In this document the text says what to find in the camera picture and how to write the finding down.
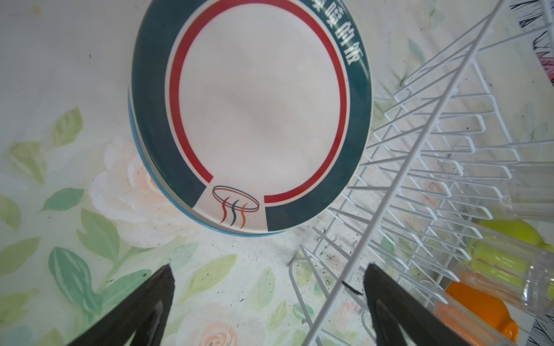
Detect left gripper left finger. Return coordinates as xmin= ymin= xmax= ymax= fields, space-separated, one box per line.
xmin=70 ymin=265 xmax=175 ymax=345

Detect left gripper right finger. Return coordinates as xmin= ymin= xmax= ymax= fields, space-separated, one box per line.
xmin=364 ymin=264 xmax=467 ymax=345

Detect watermelon pattern plate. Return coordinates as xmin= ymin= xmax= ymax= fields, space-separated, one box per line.
xmin=127 ymin=99 xmax=282 ymax=238

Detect clear glass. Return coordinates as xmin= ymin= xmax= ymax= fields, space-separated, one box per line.
xmin=408 ymin=281 xmax=516 ymax=345
xmin=458 ymin=220 xmax=554 ymax=317

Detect white wire dish rack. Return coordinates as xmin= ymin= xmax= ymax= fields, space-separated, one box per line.
xmin=289 ymin=1 xmax=553 ymax=345

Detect orange plastic bowl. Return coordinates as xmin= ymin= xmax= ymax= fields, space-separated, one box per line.
xmin=445 ymin=282 xmax=519 ymax=343

